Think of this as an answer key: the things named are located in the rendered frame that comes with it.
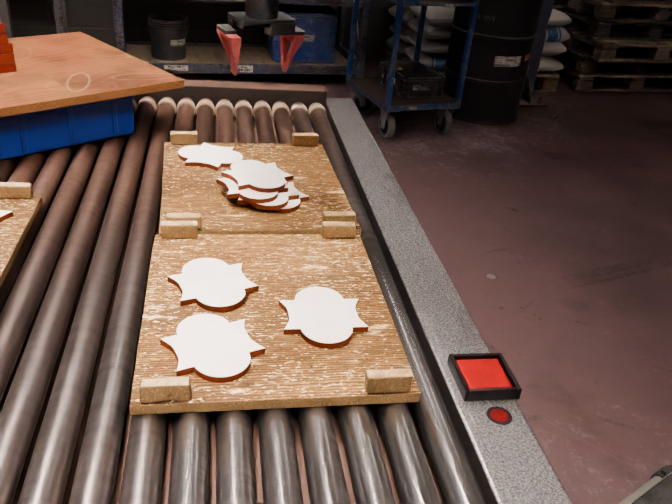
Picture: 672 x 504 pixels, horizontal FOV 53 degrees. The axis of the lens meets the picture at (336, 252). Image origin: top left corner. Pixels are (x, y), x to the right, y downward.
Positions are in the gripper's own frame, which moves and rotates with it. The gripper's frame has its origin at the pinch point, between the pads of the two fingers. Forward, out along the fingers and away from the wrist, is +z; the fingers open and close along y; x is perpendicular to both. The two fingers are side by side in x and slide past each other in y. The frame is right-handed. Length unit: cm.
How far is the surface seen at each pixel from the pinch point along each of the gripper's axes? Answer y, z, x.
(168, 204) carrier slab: -18.3, 22.8, -3.2
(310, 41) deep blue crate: 196, 93, 350
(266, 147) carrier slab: 9.9, 23.3, 17.2
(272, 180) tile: 0.2, 18.8, -7.3
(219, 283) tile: -19.5, 21.3, -32.4
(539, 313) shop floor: 142, 117, 36
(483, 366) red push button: 7, 22, -62
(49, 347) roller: -44, 24, -35
